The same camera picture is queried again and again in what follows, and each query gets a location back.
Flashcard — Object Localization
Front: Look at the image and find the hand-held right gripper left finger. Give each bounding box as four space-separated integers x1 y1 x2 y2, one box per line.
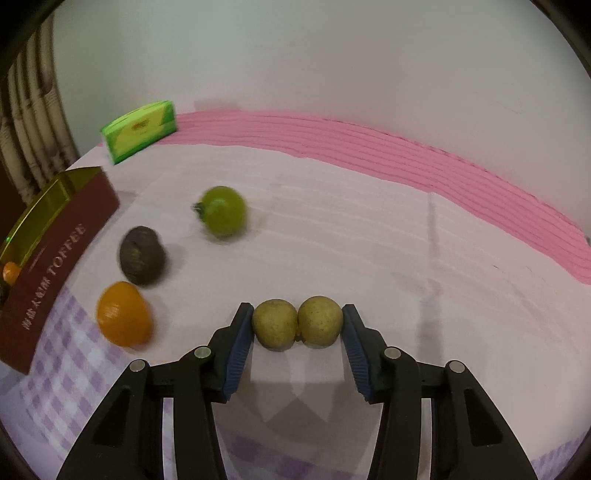
55 302 257 480

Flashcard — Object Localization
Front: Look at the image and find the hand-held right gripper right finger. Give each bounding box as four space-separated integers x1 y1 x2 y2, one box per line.
341 304 539 480

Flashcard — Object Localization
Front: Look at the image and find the tan longan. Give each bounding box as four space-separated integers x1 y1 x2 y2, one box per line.
297 295 345 350
252 299 298 352

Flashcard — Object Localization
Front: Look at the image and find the dark brown passion fruit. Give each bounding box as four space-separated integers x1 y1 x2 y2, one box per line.
119 225 168 287

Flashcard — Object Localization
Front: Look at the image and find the green tomato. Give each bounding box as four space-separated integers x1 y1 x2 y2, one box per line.
191 185 247 239

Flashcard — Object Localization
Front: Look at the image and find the gold tin box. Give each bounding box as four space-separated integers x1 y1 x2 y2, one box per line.
0 167 122 376

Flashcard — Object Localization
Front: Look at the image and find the green tissue box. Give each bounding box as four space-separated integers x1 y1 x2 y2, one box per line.
100 100 177 165

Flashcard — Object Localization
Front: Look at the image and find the beige patterned curtain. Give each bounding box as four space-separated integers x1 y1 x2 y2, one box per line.
0 14 79 204

